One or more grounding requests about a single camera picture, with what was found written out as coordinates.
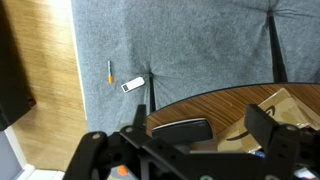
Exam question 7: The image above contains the brown cardboard box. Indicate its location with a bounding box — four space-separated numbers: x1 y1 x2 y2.
217 87 320 154

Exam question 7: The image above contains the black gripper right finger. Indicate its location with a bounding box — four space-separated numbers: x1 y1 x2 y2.
244 104 301 161

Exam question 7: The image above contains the small white remote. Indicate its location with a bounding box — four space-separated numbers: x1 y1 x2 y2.
120 76 146 94

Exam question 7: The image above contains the round wooden table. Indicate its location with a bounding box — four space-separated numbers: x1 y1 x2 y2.
145 11 320 154

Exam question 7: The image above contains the black oblong case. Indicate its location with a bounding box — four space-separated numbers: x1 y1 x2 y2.
152 117 214 145

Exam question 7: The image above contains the orange tipped pen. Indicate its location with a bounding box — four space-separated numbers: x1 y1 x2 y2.
107 60 115 85

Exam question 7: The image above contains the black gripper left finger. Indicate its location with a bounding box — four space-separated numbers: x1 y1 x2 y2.
120 104 149 148

